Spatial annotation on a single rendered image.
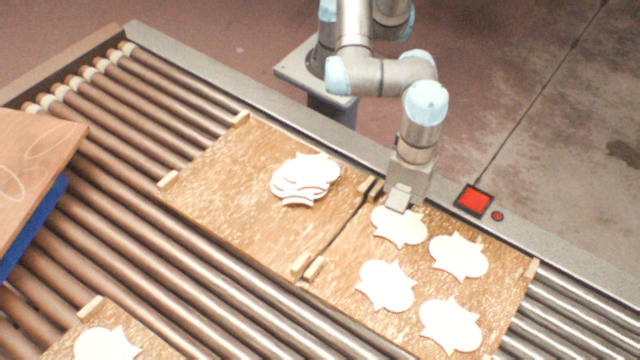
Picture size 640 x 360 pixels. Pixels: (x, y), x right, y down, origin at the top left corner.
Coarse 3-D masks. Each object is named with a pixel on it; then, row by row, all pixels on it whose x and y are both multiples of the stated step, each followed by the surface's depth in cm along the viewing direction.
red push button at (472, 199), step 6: (468, 192) 144; (474, 192) 144; (462, 198) 143; (468, 198) 143; (474, 198) 143; (480, 198) 143; (486, 198) 143; (468, 204) 142; (474, 204) 142; (480, 204) 142; (480, 210) 141
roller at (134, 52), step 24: (120, 48) 179; (168, 72) 172; (216, 96) 165; (264, 120) 159; (312, 144) 154; (360, 168) 149; (552, 288) 131; (576, 288) 129; (600, 312) 127; (624, 312) 125
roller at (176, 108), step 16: (96, 64) 173; (112, 64) 173; (128, 80) 168; (144, 96) 167; (160, 96) 164; (176, 112) 162; (192, 112) 160; (208, 128) 158; (224, 128) 157; (528, 304) 126; (544, 320) 124; (560, 320) 124; (560, 336) 124; (576, 336) 122; (592, 336) 121; (592, 352) 121; (608, 352) 119; (624, 352) 120
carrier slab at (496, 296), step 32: (384, 192) 142; (352, 224) 136; (448, 224) 137; (352, 256) 130; (384, 256) 130; (416, 256) 131; (512, 256) 132; (320, 288) 125; (352, 288) 125; (416, 288) 126; (448, 288) 126; (480, 288) 126; (512, 288) 126; (352, 320) 122; (384, 320) 120; (416, 320) 121; (480, 320) 121; (416, 352) 116; (480, 352) 117
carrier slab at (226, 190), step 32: (256, 128) 155; (224, 160) 147; (256, 160) 148; (288, 160) 148; (160, 192) 140; (192, 192) 140; (224, 192) 141; (256, 192) 141; (352, 192) 142; (224, 224) 135; (256, 224) 135; (288, 224) 135; (320, 224) 136; (256, 256) 129; (288, 256) 130
